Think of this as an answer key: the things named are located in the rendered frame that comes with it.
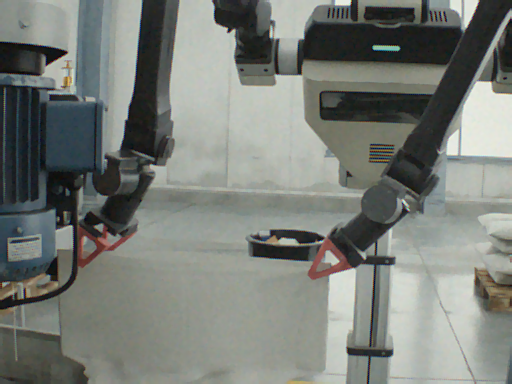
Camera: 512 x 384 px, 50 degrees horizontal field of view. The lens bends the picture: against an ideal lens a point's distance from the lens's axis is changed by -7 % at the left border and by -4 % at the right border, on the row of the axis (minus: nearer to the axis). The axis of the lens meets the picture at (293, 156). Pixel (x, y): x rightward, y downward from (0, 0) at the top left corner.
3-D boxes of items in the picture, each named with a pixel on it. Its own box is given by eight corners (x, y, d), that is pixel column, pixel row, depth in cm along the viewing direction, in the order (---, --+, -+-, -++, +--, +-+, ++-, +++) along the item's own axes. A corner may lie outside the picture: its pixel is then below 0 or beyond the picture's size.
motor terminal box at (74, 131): (107, 186, 78) (108, 102, 77) (107, 195, 68) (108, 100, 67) (47, 185, 75) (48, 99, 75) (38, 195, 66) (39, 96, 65)
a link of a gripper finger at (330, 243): (294, 265, 97) (336, 229, 96) (299, 256, 104) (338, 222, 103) (322, 295, 97) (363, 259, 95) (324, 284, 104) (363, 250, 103)
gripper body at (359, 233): (330, 238, 93) (364, 208, 92) (333, 227, 103) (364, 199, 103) (357, 267, 93) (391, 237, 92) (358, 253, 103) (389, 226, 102)
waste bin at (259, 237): (327, 331, 357) (332, 230, 353) (321, 362, 306) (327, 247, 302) (252, 325, 362) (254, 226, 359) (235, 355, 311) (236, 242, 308)
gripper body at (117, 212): (83, 218, 97) (102, 183, 96) (108, 210, 107) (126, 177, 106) (113, 239, 96) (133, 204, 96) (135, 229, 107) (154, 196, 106)
